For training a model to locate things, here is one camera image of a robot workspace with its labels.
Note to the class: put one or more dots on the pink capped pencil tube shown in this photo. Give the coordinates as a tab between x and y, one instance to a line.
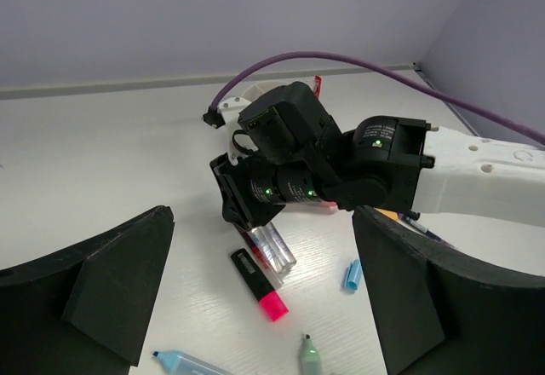
327	205

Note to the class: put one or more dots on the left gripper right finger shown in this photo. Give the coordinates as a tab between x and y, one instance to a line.
440	311

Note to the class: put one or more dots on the green pastel highlighter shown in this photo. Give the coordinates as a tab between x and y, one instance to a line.
310	360

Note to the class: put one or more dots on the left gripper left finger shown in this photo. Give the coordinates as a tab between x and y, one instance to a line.
85	309

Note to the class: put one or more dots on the blue marker cap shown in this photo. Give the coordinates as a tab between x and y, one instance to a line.
353	276

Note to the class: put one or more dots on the pink black highlighter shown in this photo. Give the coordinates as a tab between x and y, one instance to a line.
259	285

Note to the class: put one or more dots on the blue pastel highlighter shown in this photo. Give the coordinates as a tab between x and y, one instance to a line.
177	362

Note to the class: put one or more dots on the dark red pen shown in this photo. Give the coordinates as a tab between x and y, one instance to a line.
251	243

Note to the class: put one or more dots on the dark blue pen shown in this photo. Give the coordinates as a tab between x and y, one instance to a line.
422	230

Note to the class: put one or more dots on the white round desk organizer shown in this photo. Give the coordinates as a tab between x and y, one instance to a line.
258	89

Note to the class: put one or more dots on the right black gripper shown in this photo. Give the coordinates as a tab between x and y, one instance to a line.
280	150

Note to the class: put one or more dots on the clear spray bottle blue cap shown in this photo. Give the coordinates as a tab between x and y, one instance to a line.
275	254

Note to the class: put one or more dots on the orange marker cap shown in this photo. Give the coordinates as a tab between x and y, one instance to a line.
390	214

